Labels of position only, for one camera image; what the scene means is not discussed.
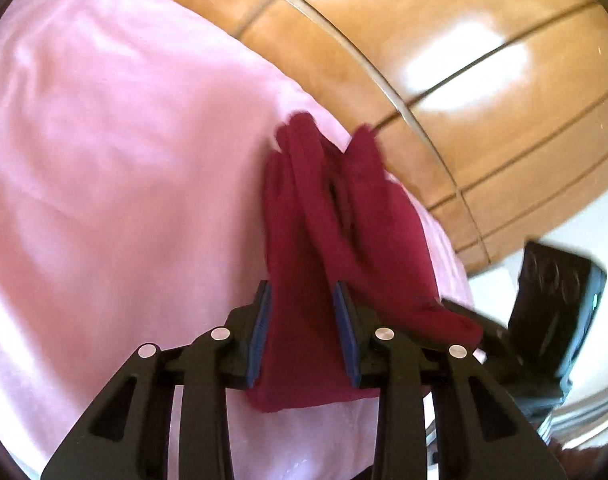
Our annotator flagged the dark red garment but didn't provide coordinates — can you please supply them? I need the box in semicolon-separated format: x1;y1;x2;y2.
249;113;482;412

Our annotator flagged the pink bed cover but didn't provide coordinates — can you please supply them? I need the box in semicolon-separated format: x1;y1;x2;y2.
0;0;477;480

